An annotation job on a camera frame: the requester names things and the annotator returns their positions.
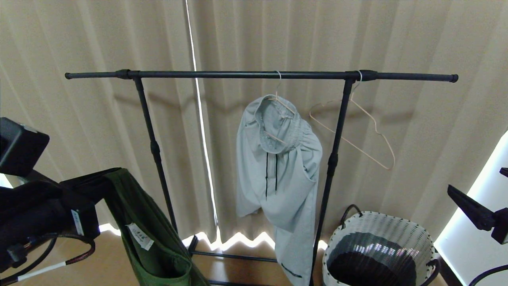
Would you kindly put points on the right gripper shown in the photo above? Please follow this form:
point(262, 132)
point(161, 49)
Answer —
point(502, 226)

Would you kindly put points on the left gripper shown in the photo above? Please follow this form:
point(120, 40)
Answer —
point(39, 210)

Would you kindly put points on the green garment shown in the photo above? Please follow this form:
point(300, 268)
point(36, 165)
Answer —
point(139, 206)

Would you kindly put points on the pink clothes hanger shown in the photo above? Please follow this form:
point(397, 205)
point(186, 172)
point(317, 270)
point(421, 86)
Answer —
point(285, 105)
point(349, 142)

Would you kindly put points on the white laundry basket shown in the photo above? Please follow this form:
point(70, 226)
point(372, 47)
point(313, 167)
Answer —
point(381, 226)

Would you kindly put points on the black clothes rack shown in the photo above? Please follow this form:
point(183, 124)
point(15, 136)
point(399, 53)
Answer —
point(238, 74)

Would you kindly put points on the beige curtain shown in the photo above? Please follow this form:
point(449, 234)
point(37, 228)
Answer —
point(79, 39)

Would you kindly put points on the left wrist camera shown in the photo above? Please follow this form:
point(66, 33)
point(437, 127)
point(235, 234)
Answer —
point(20, 147)

